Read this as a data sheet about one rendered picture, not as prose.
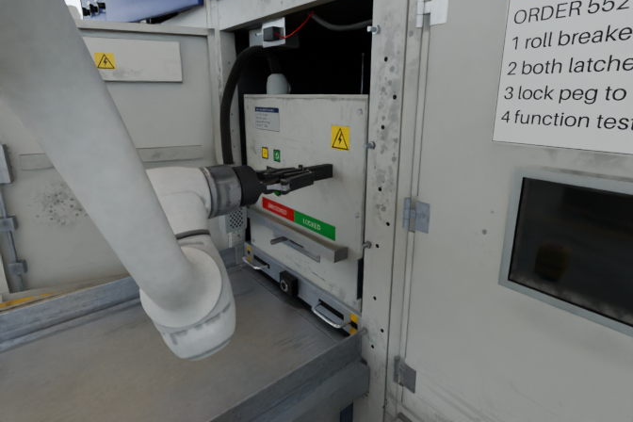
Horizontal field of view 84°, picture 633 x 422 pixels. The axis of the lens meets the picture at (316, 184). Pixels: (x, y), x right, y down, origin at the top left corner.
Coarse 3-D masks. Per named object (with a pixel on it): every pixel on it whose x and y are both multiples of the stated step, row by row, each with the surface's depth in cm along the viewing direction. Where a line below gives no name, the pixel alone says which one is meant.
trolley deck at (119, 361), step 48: (240, 288) 102; (48, 336) 82; (96, 336) 82; (144, 336) 82; (240, 336) 82; (288, 336) 82; (0, 384) 69; (48, 384) 69; (96, 384) 69; (144, 384) 69; (192, 384) 69; (240, 384) 69; (336, 384) 69
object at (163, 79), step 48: (96, 48) 92; (144, 48) 97; (192, 48) 104; (144, 96) 102; (192, 96) 107; (0, 144) 90; (144, 144) 105; (192, 144) 110; (0, 192) 92; (48, 192) 98; (0, 240) 96; (48, 240) 100; (96, 240) 105; (0, 288) 96; (48, 288) 101
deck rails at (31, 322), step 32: (224, 256) 113; (96, 288) 91; (128, 288) 96; (0, 320) 79; (32, 320) 83; (64, 320) 87; (352, 352) 73; (288, 384) 63; (320, 384) 68; (224, 416) 55; (256, 416) 59
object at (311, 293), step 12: (264, 252) 108; (264, 264) 107; (276, 264) 101; (276, 276) 103; (300, 276) 94; (300, 288) 93; (312, 288) 89; (312, 300) 90; (324, 300) 86; (336, 300) 83; (324, 312) 87; (336, 312) 83; (360, 324) 77
